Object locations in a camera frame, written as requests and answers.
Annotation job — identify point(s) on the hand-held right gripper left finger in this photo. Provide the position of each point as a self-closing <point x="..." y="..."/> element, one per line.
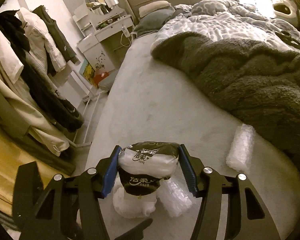
<point x="110" y="177"/>

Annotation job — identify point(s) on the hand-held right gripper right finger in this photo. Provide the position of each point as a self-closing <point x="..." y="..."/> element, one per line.
<point x="187" y="170"/>

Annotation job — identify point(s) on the black and white tissue packet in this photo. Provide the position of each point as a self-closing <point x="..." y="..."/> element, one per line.
<point x="140" y="182"/>

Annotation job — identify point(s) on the clear plastic packet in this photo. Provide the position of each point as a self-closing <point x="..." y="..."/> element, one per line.
<point x="177" y="197"/>

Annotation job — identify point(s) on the rolled bubble wrap piece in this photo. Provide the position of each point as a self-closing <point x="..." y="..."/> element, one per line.
<point x="240" y="147"/>

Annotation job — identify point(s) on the grey stool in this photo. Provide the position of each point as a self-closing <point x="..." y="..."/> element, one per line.
<point x="106" y="83"/>

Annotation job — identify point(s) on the red bag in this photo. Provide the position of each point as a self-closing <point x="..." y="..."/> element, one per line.
<point x="101" y="77"/>

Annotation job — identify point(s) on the dark grey fuzzy blanket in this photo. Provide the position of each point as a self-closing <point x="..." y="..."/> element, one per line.
<point x="240" y="80"/>

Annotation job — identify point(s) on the yellow picture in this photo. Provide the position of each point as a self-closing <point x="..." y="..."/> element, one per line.
<point x="87" y="71"/>

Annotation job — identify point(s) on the black garment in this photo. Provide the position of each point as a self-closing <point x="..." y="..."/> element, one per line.
<point x="40" y="85"/>

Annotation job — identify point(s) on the white dressing table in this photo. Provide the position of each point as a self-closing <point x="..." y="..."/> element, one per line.
<point x="102" y="37"/>

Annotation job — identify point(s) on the dark green garment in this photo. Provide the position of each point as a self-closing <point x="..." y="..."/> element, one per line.
<point x="57" y="35"/>

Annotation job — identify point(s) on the grey patterned duvet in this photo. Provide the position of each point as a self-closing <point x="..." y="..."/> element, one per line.
<point x="215" y="20"/>

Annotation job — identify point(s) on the grey green pillow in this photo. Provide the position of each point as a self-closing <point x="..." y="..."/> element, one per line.
<point x="152" y="21"/>

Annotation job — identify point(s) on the white jacket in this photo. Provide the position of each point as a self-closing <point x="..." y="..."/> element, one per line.
<point x="40" y="37"/>

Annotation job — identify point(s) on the white shirt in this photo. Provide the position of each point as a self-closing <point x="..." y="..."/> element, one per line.
<point x="7" y="52"/>

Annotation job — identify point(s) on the beige pillow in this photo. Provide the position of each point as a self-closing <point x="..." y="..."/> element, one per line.
<point x="153" y="6"/>

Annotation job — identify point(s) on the silver lamp shade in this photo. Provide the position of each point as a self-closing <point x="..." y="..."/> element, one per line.
<point x="112" y="0"/>

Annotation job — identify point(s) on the cream cat tree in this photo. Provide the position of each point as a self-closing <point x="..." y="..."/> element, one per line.
<point x="283" y="8"/>

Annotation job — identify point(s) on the white clothes rack frame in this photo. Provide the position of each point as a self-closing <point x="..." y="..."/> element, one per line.
<point x="87" y="120"/>

